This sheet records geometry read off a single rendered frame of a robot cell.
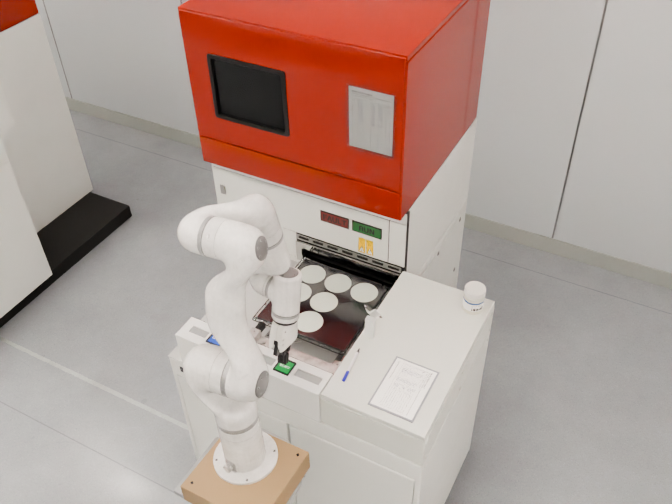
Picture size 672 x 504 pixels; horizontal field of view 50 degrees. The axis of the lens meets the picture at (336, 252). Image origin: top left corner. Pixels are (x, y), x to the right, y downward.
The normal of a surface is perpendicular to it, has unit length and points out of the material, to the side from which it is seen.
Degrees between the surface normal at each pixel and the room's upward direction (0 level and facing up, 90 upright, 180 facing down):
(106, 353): 0
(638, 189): 90
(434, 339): 0
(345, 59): 90
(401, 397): 0
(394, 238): 90
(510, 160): 90
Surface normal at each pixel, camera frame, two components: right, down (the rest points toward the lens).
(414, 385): -0.02, -0.75
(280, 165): -0.47, 0.59
